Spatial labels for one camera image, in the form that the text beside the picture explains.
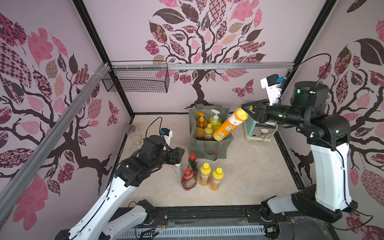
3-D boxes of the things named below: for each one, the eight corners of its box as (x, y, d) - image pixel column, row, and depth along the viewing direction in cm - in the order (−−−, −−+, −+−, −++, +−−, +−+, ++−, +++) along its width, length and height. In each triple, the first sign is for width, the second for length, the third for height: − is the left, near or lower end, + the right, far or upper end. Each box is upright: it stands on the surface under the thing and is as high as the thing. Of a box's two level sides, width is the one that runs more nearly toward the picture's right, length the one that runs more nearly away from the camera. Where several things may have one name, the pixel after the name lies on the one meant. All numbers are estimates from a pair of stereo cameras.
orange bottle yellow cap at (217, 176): (212, 193, 83) (217, 177, 65) (209, 187, 85) (213, 170, 67) (219, 190, 84) (225, 173, 66) (215, 184, 86) (220, 166, 68)
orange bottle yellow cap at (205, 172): (203, 189, 84) (205, 172, 66) (199, 183, 86) (200, 166, 68) (208, 185, 86) (212, 167, 68) (204, 179, 88) (206, 161, 70)
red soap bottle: (182, 188, 84) (179, 176, 69) (189, 179, 87) (187, 165, 73) (190, 194, 82) (188, 182, 67) (196, 184, 85) (196, 171, 71)
